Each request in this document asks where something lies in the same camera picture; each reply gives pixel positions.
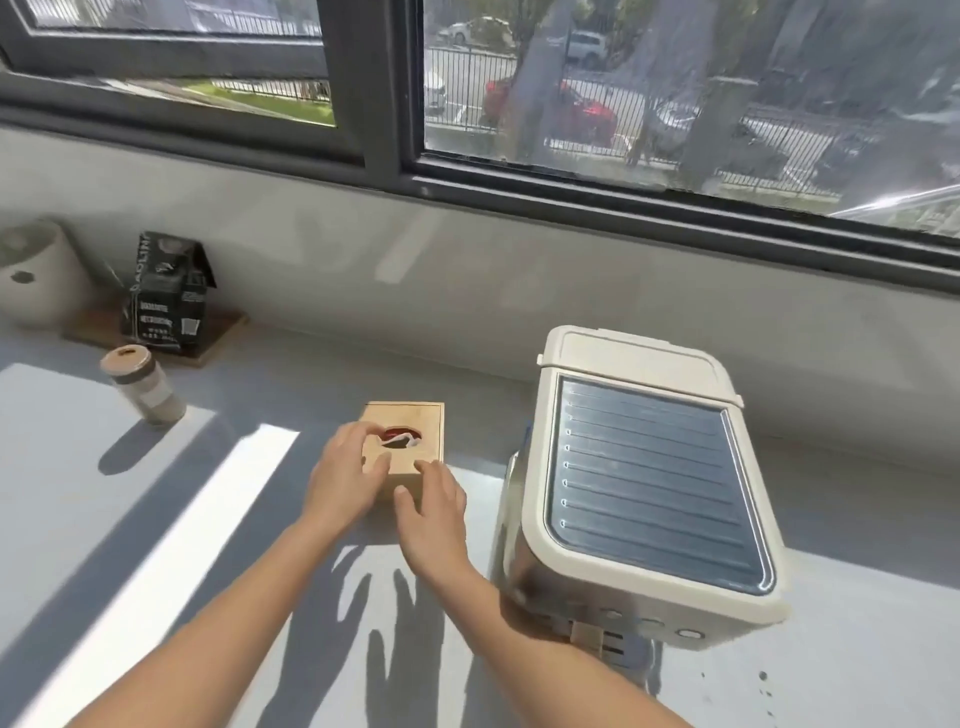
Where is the person's left forearm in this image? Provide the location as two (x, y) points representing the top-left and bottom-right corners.
(67, 517), (354, 728)

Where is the glass jar with wooden lid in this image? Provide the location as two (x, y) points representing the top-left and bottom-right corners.
(99, 344), (187, 429)

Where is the white countertop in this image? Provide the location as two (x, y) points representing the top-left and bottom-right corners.
(0, 299), (960, 728)

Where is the grey tree trunk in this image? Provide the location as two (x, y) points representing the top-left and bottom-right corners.
(500, 0), (571, 163)

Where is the white car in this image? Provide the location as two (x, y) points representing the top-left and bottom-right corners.
(563, 29), (609, 67)

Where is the person's left hand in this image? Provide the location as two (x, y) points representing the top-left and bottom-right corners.
(298, 419), (394, 538)

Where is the person's right hand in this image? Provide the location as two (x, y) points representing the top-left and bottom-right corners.
(391, 458), (483, 595)

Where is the dark window frame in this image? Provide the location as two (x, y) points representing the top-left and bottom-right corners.
(0, 0), (960, 295)

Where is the person's right forearm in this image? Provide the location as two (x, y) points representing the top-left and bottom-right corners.
(442, 566), (691, 728)

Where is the black milk carton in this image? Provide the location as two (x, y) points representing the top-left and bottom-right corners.
(119, 230), (219, 354)

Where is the wooden tissue box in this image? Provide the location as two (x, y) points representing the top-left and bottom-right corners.
(359, 401), (446, 504)

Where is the red car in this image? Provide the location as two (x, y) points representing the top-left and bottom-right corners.
(482, 73), (618, 148)

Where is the wooden tray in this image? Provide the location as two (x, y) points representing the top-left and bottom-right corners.
(59, 303), (250, 369)

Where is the cream steel coffee machine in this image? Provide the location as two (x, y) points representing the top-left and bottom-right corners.
(491, 324), (793, 688)

